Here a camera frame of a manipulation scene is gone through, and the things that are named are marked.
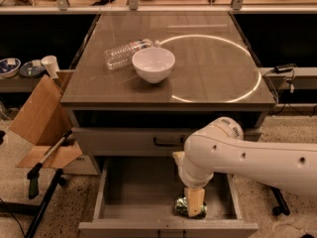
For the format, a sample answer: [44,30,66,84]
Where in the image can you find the black cable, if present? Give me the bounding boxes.
[261,67,317,117]

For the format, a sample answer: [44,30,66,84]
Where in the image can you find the brown cardboard box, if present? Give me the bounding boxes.
[10,75,72,168]

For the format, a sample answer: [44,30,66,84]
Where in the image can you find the clear plastic water bottle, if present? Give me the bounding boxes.
[104,39,160,69]

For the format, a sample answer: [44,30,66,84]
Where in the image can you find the open middle drawer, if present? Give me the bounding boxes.
[79,157,259,238]

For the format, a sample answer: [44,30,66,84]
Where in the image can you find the black stand leg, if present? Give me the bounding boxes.
[270,187,290,216]
[0,169,66,238]

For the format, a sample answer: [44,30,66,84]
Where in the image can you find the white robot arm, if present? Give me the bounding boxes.
[172,117,317,217]

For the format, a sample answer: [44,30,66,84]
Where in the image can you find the black drawer handle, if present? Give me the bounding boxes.
[153,137,184,147]

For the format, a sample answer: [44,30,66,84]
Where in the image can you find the black stand leg left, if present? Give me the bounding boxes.
[0,169,66,238]

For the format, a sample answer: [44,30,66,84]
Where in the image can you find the blue patterned bowl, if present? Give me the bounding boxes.
[0,58,21,78]

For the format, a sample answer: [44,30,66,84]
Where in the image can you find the reacher grabber tool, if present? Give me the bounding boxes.
[27,131,72,199]

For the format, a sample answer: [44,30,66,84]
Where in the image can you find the black power adapter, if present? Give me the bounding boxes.
[273,63,296,73]

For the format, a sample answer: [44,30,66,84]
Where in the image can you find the green crushed can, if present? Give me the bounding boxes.
[173,196,207,219]

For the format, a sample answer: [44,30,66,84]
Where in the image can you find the white bowl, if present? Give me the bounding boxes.
[132,47,175,83]

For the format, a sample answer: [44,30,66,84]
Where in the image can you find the white paper cup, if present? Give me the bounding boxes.
[41,56,59,78]

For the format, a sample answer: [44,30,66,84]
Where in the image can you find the black stand leg right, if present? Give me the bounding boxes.
[270,187,290,216]

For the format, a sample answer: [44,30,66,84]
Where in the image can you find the grey drawer cabinet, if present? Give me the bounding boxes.
[61,12,275,175]

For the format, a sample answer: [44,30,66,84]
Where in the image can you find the blue plate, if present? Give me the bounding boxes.
[19,59,46,78]

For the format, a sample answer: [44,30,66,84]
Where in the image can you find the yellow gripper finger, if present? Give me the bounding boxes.
[184,187,205,217]
[172,151,185,167]

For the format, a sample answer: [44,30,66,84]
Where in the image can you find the closed top drawer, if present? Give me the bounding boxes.
[71,126,263,158]

